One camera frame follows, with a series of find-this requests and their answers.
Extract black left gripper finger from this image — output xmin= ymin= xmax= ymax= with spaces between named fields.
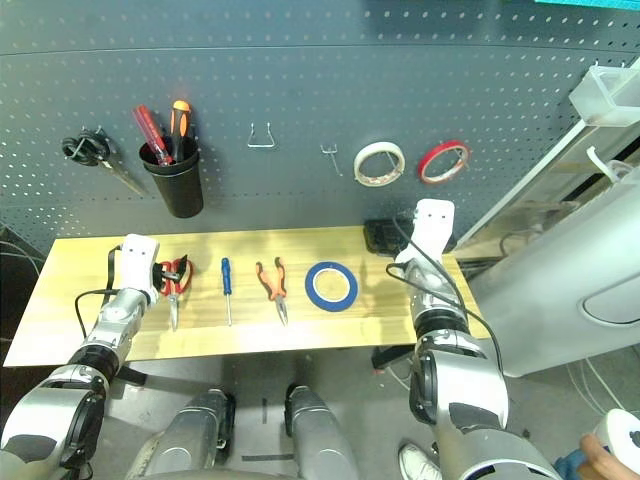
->
xmin=172 ymin=253 xmax=194 ymax=281

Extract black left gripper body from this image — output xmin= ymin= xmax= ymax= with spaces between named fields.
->
xmin=151 ymin=262 xmax=174 ymax=301

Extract red handled scissors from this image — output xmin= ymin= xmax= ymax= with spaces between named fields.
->
xmin=158 ymin=258 xmax=195 ymax=332

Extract blue handled screwdriver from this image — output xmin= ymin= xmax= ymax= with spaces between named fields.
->
xmin=220 ymin=257 xmax=235 ymax=327

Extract orange black long-nose pliers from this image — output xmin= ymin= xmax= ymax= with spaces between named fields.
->
xmin=255 ymin=256 xmax=290 ymax=327

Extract blue tape roll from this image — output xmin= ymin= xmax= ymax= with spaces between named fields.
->
xmin=304 ymin=261 xmax=360 ymax=312

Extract white round roll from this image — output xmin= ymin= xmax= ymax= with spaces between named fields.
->
xmin=594 ymin=408 xmax=640 ymax=464

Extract dark grey metal pegboard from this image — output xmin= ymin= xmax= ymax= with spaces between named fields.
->
xmin=0 ymin=0 xmax=640 ymax=251

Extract bystander bare hand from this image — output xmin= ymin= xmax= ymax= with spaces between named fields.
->
xmin=579 ymin=433 xmax=634 ymax=480

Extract black plastic tool cup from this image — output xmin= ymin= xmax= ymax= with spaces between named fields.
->
xmin=138 ymin=134 xmax=205 ymax=220

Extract silver robot left leg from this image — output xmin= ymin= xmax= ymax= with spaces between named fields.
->
xmin=127 ymin=388 xmax=236 ymax=480

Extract silver robot leg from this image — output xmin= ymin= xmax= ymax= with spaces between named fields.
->
xmin=127 ymin=388 xmax=236 ymax=480
xmin=284 ymin=384 xmax=361 ymax=480

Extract silver double prong tape hook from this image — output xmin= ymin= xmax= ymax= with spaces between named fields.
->
xmin=320 ymin=143 xmax=344 ymax=177

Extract black plastic tool case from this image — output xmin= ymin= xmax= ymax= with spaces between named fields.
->
xmin=363 ymin=219 xmax=416 ymax=256

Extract white tape roll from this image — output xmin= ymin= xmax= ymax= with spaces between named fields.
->
xmin=353 ymin=141 xmax=407 ymax=189

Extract silver robot right leg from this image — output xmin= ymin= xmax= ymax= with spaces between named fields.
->
xmin=284 ymin=384 xmax=361 ymax=480

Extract red tape roll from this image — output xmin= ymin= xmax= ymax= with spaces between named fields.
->
xmin=417 ymin=139 xmax=472 ymax=185

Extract white sneaker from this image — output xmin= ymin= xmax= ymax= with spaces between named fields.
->
xmin=398 ymin=443 xmax=441 ymax=480

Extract large white machine housing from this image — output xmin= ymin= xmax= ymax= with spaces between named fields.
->
xmin=452 ymin=164 xmax=640 ymax=379

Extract blue jeans leg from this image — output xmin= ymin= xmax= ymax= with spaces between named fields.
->
xmin=554 ymin=449 xmax=591 ymax=480

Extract clear plastic bin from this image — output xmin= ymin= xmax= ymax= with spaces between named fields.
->
xmin=569 ymin=64 xmax=640 ymax=126

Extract teal foam sheet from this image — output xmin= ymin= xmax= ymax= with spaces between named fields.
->
xmin=534 ymin=0 xmax=640 ymax=9

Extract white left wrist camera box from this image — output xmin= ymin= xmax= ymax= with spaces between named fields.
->
xmin=119 ymin=233 xmax=161 ymax=296

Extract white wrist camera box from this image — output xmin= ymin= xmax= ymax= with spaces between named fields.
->
xmin=119 ymin=233 xmax=161 ymax=296
xmin=394 ymin=198 xmax=456 ymax=266

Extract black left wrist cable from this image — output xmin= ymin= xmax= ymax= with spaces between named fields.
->
xmin=74 ymin=243 xmax=126 ymax=341

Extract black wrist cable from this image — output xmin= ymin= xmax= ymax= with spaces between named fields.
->
xmin=74 ymin=243 xmax=126 ymax=341
xmin=385 ymin=215 xmax=505 ymax=374

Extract red transparent handled screwdriver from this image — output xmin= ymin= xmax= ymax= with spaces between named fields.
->
xmin=131 ymin=104 xmax=175 ymax=167

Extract grey loose cable bundle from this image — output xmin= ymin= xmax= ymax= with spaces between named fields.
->
xmin=0 ymin=238 xmax=51 ymax=269

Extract silver wire pliers hook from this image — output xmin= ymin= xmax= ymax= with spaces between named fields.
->
xmin=246 ymin=121 xmax=279 ymax=149

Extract orange black handled screwdriver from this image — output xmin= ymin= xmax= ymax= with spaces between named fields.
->
xmin=166 ymin=99 xmax=193 ymax=164

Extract black handled scissors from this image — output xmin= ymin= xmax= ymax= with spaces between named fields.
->
xmin=61 ymin=126 xmax=151 ymax=197

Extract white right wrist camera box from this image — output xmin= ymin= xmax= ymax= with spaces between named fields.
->
xmin=394 ymin=198 xmax=456 ymax=266

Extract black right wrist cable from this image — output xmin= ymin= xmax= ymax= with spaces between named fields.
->
xmin=385 ymin=215 xmax=505 ymax=374

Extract white metal rack frame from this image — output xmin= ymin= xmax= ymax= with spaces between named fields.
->
xmin=452 ymin=52 xmax=640 ymax=251

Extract white floor cables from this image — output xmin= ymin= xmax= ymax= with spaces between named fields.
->
xmin=564 ymin=359 xmax=640 ymax=416

